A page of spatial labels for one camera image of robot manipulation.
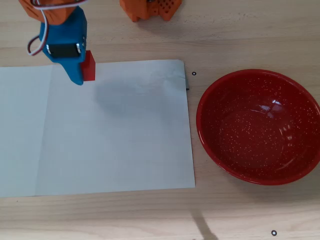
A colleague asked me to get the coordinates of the red speckled enamel bowl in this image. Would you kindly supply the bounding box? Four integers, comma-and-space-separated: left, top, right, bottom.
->
195, 68, 320, 187

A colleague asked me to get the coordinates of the red cube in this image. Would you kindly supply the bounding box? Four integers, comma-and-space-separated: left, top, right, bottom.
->
80, 49, 97, 82

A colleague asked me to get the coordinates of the orange robot base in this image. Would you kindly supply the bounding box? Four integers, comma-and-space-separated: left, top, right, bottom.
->
119, 0, 183, 23

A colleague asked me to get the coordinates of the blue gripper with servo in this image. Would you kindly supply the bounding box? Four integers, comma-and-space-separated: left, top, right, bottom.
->
39, 5, 89, 87

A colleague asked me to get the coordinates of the red white black servo cable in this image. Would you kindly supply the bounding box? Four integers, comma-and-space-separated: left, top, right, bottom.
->
26, 0, 89, 57

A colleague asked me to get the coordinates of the white paper sheet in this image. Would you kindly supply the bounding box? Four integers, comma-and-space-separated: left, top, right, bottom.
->
0, 58, 197, 199

